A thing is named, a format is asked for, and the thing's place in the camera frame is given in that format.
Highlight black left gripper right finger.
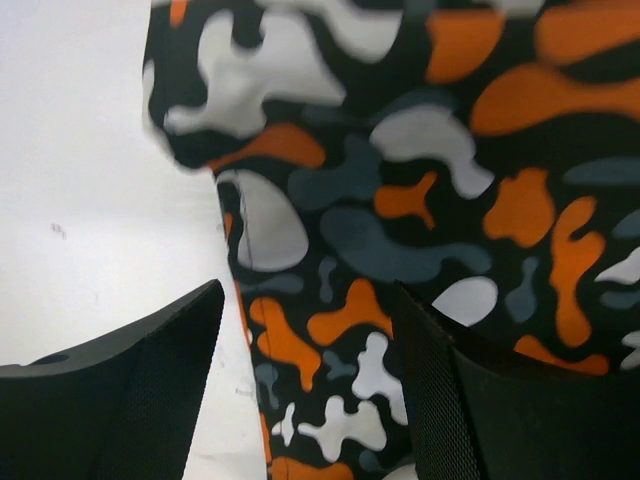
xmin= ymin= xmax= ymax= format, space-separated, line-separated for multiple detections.
xmin=391 ymin=284 xmax=639 ymax=480

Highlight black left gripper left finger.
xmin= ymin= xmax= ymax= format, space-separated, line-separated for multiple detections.
xmin=1 ymin=280 xmax=224 ymax=479

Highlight orange camouflage shorts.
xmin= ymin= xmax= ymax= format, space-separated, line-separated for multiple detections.
xmin=142 ymin=1 xmax=639 ymax=479

